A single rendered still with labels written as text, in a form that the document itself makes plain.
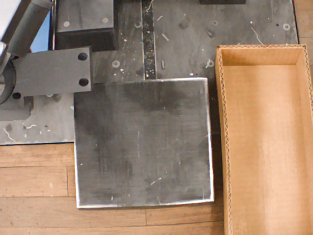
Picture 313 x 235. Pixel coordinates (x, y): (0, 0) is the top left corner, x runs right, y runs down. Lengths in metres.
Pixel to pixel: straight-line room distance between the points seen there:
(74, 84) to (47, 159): 0.25
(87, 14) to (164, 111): 0.16
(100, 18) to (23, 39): 0.25
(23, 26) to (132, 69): 0.33
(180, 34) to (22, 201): 0.31
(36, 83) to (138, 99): 0.24
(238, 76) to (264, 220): 0.19
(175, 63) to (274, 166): 0.19
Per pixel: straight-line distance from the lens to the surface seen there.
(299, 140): 0.91
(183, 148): 0.88
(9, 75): 0.66
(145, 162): 0.87
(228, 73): 0.92
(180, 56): 0.93
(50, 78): 0.68
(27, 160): 0.91
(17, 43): 0.63
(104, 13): 0.87
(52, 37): 0.86
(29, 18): 0.62
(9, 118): 0.74
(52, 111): 0.92
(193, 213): 0.88
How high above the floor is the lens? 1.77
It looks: 75 degrees down
